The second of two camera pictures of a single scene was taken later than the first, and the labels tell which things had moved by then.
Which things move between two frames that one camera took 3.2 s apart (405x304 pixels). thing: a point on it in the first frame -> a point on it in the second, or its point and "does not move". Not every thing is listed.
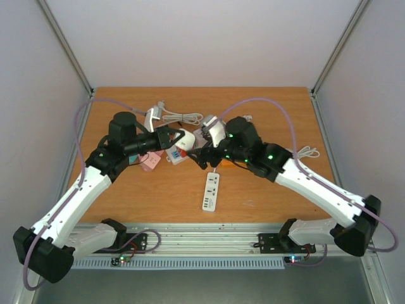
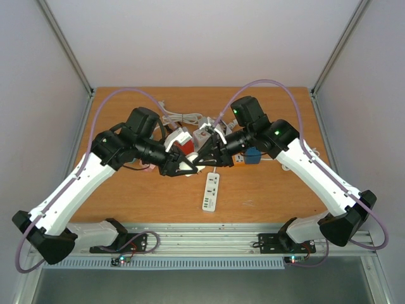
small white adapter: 188,142 -> 185,166
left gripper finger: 182,134 -> 185,172
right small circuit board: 293,259 does not move
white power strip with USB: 211,188 does not move
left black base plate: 127,243 does not move
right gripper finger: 203,164 does not move
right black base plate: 276,243 does not move
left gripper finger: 169,130 -> 181,158
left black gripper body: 162,140 -> 168,168
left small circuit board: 115,261 does not move
